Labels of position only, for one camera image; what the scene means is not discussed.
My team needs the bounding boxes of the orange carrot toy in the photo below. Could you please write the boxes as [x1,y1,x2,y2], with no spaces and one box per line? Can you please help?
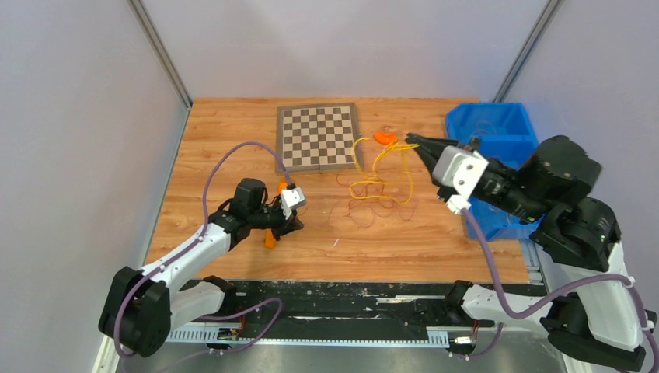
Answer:
[264,177,288,249]

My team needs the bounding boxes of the orange curved plastic piece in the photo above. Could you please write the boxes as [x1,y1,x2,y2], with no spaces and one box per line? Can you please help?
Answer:
[373,131,398,145]

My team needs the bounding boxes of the right corner aluminium post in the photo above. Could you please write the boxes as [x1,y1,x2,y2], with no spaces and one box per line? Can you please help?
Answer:
[491,0,564,103]

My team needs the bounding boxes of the corner aluminium post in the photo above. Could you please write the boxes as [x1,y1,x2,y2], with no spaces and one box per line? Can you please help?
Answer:
[491,0,564,103]
[127,0,193,112]

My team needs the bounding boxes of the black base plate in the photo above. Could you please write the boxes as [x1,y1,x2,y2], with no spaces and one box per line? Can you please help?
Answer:
[219,281,475,340]

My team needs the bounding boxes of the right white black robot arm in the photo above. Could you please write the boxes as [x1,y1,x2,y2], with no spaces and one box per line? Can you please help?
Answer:
[405,133,658,372]

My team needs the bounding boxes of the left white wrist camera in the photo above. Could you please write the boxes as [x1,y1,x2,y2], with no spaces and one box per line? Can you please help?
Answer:
[280,187,306,220]

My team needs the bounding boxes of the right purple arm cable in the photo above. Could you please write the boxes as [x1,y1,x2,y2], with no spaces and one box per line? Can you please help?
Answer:
[446,208,655,373]

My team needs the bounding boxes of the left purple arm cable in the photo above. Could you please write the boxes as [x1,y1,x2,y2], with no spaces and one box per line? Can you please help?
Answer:
[113,141,294,359]

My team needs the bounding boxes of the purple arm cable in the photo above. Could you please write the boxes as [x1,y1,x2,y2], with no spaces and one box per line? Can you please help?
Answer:
[113,141,294,359]
[446,208,655,373]

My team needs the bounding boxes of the purple thin cable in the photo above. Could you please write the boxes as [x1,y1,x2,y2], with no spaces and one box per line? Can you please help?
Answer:
[471,120,498,140]
[329,195,416,229]

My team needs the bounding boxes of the blue three-compartment bin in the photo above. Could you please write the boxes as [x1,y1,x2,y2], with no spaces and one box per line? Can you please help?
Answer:
[445,103,538,242]

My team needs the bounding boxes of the wooden chessboard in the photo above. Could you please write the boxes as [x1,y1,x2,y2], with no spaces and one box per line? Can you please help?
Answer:
[276,103,364,173]

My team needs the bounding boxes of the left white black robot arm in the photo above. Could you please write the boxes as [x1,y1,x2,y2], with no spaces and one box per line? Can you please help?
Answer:
[98,178,306,357]

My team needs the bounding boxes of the left corner aluminium post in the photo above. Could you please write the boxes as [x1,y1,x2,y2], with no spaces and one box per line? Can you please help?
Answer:
[127,0,193,112]

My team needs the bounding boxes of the aluminium frame rail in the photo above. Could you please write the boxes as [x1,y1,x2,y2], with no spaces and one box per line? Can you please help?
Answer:
[92,242,593,373]

